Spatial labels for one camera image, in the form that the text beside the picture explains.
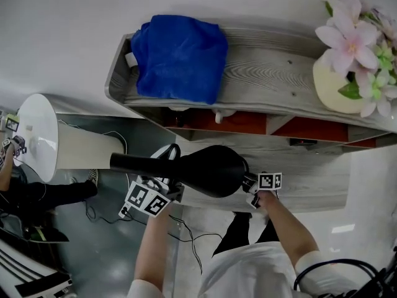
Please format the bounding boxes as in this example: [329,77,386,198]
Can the grey wooden shelf desk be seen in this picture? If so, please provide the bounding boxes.
[104,26,397,213]

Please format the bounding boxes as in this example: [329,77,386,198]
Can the black white striped object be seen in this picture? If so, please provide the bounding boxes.
[0,237,74,298]

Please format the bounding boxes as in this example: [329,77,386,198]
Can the black cable bundle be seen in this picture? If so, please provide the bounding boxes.
[293,258,397,298]

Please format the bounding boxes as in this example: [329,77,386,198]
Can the white power cable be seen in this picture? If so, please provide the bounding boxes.
[58,119,128,155]

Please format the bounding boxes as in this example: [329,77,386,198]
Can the black floor cable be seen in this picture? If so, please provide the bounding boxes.
[85,197,224,276]

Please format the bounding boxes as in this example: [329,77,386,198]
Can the person's white shirt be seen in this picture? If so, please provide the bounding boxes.
[127,240,397,298]

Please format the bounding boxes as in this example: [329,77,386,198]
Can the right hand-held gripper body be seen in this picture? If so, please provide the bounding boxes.
[242,171,283,210]

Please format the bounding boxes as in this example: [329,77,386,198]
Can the white mug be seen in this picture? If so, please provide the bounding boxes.
[213,109,236,124]

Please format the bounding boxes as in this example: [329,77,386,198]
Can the white round table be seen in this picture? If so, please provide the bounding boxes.
[14,93,128,184]

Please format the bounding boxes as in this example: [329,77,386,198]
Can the person's right forearm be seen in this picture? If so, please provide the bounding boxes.
[257,189,320,266]

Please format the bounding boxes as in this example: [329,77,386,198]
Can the small black box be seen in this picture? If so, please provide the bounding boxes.
[290,138,319,147]

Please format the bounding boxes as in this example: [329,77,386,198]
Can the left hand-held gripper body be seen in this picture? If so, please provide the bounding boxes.
[125,174,184,219]

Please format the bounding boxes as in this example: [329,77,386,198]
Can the blue cloth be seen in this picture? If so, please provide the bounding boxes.
[125,14,230,106]

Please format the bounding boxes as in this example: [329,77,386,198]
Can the framed marker card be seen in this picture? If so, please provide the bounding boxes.
[5,116,20,132]

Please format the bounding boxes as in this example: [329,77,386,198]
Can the pink flowers in white pot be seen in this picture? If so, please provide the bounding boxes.
[312,0,397,118]

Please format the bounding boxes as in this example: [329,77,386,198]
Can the person's black trousers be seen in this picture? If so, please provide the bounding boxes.
[212,211,282,258]

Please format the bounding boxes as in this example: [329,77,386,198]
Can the person's left forearm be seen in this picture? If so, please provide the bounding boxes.
[133,203,174,288]

